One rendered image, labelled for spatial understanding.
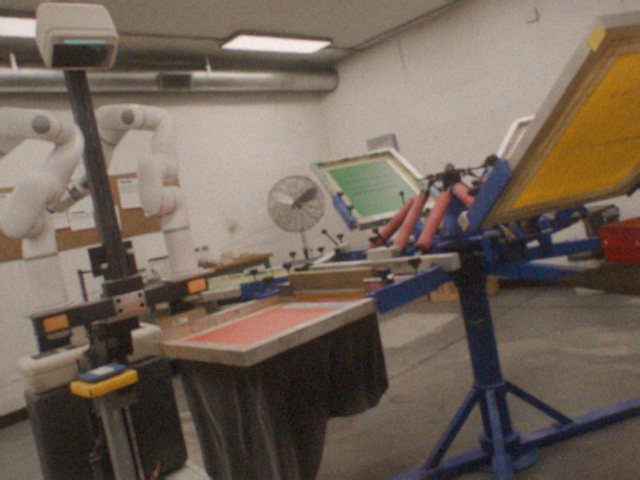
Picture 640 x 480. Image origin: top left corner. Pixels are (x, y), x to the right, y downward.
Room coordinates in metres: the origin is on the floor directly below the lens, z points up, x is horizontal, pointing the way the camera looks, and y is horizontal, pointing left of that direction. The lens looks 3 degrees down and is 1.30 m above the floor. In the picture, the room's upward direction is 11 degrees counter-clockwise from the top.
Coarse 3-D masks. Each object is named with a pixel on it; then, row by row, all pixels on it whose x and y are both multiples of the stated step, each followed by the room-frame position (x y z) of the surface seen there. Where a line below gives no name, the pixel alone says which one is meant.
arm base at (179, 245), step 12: (168, 240) 1.94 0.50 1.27; (180, 240) 1.94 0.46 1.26; (192, 240) 1.98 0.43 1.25; (168, 252) 1.95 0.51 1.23; (180, 252) 1.94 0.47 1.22; (192, 252) 1.96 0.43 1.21; (180, 264) 1.94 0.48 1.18; (192, 264) 1.95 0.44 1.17; (168, 276) 1.95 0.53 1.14; (180, 276) 1.92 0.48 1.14
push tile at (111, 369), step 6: (108, 366) 1.52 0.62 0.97; (114, 366) 1.50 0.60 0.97; (120, 366) 1.49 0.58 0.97; (126, 366) 1.48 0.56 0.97; (90, 372) 1.49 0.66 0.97; (96, 372) 1.47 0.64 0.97; (102, 372) 1.46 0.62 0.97; (108, 372) 1.45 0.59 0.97; (114, 372) 1.45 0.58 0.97; (78, 378) 1.47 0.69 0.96; (84, 378) 1.44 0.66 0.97; (90, 378) 1.42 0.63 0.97; (96, 378) 1.42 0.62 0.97; (102, 378) 1.43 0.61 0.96
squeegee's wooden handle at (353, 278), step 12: (288, 276) 2.06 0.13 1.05; (300, 276) 2.01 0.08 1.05; (312, 276) 1.96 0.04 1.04; (324, 276) 1.92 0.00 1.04; (336, 276) 1.88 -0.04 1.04; (348, 276) 1.84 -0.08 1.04; (360, 276) 1.80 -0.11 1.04; (372, 276) 1.77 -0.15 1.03; (300, 288) 2.02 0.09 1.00; (312, 288) 1.97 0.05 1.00; (324, 288) 1.93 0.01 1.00; (336, 288) 1.89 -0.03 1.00; (348, 288) 1.85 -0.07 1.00; (360, 288) 1.81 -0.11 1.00
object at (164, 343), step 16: (256, 304) 2.01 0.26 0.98; (272, 304) 2.06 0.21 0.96; (352, 304) 1.60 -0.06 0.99; (368, 304) 1.61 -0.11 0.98; (208, 320) 1.87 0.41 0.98; (224, 320) 1.91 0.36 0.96; (320, 320) 1.47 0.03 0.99; (336, 320) 1.51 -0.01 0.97; (352, 320) 1.55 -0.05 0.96; (160, 336) 1.75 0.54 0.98; (176, 336) 1.79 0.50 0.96; (272, 336) 1.40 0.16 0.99; (288, 336) 1.39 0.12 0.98; (304, 336) 1.43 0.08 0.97; (144, 352) 1.67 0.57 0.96; (160, 352) 1.60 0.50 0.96; (176, 352) 1.53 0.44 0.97; (192, 352) 1.47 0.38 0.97; (208, 352) 1.41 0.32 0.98; (224, 352) 1.36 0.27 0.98; (240, 352) 1.31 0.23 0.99; (256, 352) 1.32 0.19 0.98; (272, 352) 1.35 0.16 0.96
